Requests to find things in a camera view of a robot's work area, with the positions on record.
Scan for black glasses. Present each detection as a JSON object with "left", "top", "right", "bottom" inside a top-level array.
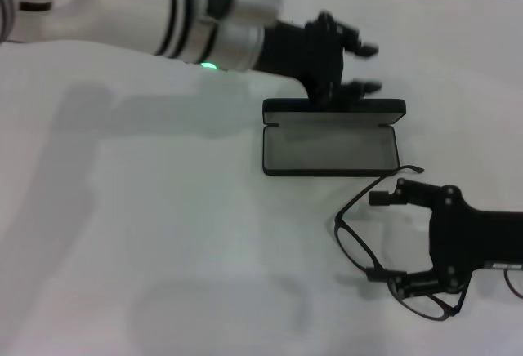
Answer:
[{"left": 333, "top": 164, "right": 467, "bottom": 323}]

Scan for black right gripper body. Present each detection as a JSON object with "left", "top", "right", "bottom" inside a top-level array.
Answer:
[{"left": 427, "top": 185, "right": 523, "bottom": 292}]

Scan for black glasses case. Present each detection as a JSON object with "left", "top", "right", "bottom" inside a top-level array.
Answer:
[{"left": 261, "top": 97, "right": 407, "bottom": 178}]

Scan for thin right gripper cable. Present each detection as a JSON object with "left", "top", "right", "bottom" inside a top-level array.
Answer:
[{"left": 503, "top": 268, "right": 523, "bottom": 298}]

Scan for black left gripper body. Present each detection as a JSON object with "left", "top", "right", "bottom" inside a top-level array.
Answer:
[{"left": 255, "top": 11, "right": 364, "bottom": 102}]

